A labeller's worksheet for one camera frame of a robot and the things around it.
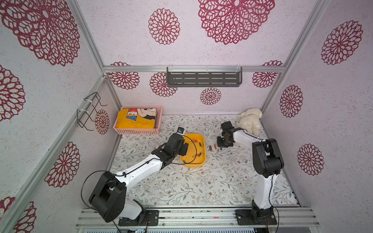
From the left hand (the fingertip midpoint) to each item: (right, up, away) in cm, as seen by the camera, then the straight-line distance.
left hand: (181, 143), depth 86 cm
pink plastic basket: (-29, +7, +20) cm, 36 cm away
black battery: (+12, -9, +11) cm, 19 cm away
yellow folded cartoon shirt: (-35, +17, +24) cm, 45 cm away
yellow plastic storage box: (+12, -11, +9) cm, 19 cm away
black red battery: (+20, -5, +14) cm, 25 cm away
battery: (+27, -5, +14) cm, 31 cm away
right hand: (+26, -1, +16) cm, 31 cm away
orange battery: (+23, -4, +15) cm, 28 cm away
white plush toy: (+49, +15, +18) cm, 54 cm away
